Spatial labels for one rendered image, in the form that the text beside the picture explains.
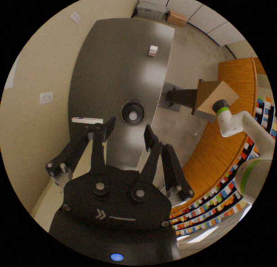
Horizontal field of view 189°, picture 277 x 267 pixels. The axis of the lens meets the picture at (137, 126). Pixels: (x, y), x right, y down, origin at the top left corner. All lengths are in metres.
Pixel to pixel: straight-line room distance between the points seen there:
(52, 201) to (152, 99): 0.73
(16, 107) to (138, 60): 0.77
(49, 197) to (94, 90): 0.64
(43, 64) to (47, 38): 0.17
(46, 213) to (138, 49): 0.92
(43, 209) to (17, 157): 0.35
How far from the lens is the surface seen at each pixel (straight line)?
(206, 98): 0.65
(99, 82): 0.62
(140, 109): 0.32
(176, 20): 2.50
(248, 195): 0.27
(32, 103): 0.63
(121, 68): 0.60
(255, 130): 0.58
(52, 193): 0.40
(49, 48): 0.68
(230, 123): 0.65
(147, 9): 2.37
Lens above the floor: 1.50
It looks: 69 degrees down
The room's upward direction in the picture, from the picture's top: 178 degrees clockwise
